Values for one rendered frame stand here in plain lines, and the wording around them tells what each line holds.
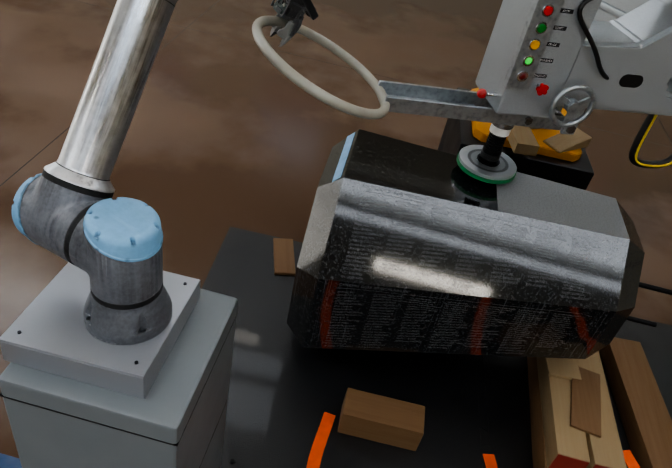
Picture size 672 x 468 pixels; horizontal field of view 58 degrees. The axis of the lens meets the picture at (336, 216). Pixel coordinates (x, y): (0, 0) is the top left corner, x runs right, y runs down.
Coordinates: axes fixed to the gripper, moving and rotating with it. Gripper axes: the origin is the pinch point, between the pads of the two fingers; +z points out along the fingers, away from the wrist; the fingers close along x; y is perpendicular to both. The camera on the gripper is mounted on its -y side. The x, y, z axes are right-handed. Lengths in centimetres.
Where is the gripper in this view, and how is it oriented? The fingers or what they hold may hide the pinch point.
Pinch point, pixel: (278, 38)
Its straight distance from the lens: 208.9
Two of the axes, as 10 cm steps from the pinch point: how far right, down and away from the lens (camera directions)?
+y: -6.4, 0.2, -7.6
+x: 5.5, 7.1, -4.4
